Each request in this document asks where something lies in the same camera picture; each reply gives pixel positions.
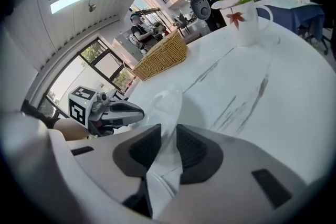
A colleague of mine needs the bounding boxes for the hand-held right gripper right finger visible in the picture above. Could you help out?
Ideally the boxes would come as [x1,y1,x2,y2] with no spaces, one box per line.
[162,123,308,224]

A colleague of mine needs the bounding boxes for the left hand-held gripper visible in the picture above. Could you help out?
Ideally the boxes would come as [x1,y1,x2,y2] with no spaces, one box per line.
[67,84,145,137]

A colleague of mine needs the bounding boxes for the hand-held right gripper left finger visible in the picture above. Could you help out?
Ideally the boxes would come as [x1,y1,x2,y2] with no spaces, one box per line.
[47,123,162,221]

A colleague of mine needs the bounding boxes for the clear glass plate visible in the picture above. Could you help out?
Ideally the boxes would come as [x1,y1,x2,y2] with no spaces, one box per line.
[143,85,184,220]

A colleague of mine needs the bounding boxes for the person's left forearm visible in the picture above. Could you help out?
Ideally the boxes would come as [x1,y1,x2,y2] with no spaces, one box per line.
[53,118,89,141]

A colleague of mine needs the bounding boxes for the black framed window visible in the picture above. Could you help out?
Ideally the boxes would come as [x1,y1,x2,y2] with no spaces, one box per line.
[38,38,136,119]

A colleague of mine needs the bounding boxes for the woven wicker basket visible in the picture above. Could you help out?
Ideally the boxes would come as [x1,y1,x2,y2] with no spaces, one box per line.
[131,29,188,81]

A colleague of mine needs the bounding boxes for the grey round device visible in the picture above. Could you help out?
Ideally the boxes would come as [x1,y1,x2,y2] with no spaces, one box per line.
[191,0,212,20]

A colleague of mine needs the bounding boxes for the white leaf print pitcher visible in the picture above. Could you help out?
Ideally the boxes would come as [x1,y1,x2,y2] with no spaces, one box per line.
[218,0,274,47]

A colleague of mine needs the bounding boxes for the blue cloth covered table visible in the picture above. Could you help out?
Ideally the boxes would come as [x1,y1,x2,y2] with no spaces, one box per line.
[256,0,326,35]

